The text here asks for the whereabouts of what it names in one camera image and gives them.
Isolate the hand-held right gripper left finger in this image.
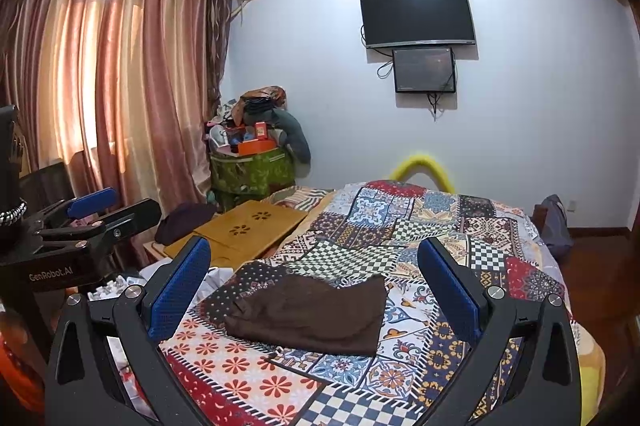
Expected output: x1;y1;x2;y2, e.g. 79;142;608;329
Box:
45;236;213;426

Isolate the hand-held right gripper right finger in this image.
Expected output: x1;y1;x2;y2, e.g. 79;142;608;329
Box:
417;236;583;426

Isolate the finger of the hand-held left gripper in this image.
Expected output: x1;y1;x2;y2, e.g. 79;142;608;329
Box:
32;198;162;257
30;187;119;232

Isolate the brown small garment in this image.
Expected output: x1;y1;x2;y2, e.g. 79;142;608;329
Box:
224;273;388;357

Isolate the pile of mixed clothes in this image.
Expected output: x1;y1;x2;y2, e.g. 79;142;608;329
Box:
215;86;288;127

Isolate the dark purple cloth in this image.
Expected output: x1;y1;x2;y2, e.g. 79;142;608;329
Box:
154;202;218;246

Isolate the patchwork printed blanket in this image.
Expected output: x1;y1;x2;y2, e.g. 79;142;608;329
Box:
157;178;581;426

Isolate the bamboo lap table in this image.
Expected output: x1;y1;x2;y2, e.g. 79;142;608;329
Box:
162;201;308;267

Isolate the person's orange clothing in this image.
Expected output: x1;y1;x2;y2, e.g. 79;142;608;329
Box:
0;306;46;413

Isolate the grey backpack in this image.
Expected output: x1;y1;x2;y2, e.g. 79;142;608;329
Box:
537;194;575;262

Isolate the pink curtain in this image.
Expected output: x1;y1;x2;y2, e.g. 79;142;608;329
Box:
0;0;236;257

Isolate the green patterned storage bag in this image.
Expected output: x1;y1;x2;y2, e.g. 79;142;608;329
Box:
209;146;297;212

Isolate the yellow curved tube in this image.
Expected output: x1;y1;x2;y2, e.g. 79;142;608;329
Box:
390;152;448;192

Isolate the orange box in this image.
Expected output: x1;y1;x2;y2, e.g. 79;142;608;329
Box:
237;138;276;156

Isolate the yellow bed sheet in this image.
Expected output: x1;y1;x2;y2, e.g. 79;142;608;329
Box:
574;321;607;413

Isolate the black monitor cable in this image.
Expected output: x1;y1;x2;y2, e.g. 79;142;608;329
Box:
426;78;457;116

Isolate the small black wall monitor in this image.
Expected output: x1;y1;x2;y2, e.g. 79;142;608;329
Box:
391;47;457;94

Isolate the black television cable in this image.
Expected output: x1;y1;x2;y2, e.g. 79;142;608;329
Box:
360;25;396;80

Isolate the black wall television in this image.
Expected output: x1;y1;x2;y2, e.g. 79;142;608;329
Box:
359;0;476;49

